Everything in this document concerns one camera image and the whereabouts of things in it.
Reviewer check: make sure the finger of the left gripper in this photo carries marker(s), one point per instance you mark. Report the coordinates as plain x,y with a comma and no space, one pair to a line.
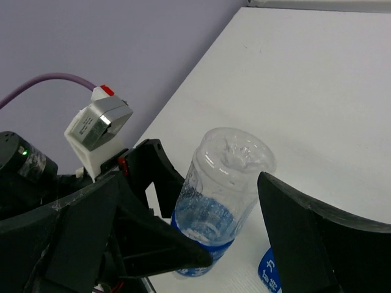
148,164

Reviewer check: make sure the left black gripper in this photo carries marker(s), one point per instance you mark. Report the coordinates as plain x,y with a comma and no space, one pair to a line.
29,178

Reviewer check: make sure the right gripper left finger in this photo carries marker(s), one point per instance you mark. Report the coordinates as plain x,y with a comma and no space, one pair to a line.
101,234

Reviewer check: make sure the loose blue bottle label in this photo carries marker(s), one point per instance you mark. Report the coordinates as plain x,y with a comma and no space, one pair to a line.
267,271

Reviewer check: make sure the labelled bottle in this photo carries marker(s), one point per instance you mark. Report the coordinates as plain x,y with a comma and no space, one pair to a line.
220,188

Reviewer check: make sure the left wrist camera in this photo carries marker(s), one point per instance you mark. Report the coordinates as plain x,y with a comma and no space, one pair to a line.
92,133

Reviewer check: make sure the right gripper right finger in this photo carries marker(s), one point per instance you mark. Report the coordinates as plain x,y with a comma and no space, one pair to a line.
320,248

